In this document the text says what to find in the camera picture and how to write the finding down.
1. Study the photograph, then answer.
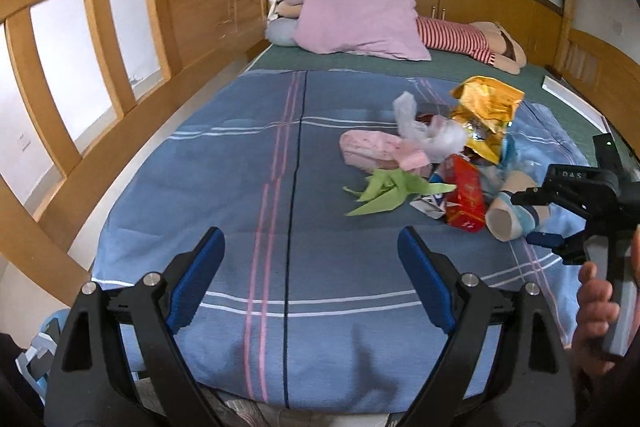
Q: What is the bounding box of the light blue plastic bag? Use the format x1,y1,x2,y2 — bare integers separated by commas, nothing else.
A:
500,134,531,172

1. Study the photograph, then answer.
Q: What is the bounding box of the green paper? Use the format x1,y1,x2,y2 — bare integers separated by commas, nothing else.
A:
343,169,431,217

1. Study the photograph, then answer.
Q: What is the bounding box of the blue striped blanket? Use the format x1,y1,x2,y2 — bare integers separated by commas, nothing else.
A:
91,68,588,415

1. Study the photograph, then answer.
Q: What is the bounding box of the gold snack bag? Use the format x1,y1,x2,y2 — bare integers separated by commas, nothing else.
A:
451,76,525,165

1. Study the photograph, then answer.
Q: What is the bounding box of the person's right hand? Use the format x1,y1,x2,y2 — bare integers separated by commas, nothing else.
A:
571,261,622,377

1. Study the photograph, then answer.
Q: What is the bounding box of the pink pillow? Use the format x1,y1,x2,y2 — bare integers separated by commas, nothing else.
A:
292,0,432,62

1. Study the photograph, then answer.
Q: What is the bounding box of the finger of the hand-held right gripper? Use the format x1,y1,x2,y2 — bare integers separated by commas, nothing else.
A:
510,187,553,208
526,231,563,250

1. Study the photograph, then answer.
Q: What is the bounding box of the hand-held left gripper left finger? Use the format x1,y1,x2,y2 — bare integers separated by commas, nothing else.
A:
45,227,226,427

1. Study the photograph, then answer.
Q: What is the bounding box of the wooden bed headboard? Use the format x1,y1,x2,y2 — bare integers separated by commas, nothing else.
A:
0,0,271,308

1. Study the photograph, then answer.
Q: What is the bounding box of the grey-blue plush toy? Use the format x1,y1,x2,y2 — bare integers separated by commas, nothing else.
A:
265,16,301,46

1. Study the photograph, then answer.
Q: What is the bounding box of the pink wrapper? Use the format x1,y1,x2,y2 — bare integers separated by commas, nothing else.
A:
340,129,433,172

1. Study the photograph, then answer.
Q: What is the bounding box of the blue plastic stool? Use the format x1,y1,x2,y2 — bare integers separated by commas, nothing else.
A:
17,307,71,403

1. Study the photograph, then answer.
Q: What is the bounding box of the green bed sheet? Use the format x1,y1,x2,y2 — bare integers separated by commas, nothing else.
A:
245,43,626,168

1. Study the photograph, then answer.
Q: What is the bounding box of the blue and white packet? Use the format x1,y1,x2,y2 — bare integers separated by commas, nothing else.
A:
410,174,458,220

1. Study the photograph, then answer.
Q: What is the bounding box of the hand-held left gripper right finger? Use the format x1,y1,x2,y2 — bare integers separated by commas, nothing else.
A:
397,227,581,427

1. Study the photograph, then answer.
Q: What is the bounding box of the light blue paper cup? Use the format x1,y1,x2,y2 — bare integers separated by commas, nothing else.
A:
486,169,551,242

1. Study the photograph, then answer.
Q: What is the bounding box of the clear plastic wrap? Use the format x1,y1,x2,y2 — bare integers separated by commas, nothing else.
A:
392,91,468,165

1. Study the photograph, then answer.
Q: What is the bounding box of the doll with red striped shirt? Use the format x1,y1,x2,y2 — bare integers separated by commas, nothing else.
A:
415,17,528,74

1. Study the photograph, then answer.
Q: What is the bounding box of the red snack packet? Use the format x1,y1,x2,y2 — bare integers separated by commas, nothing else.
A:
445,154,487,233

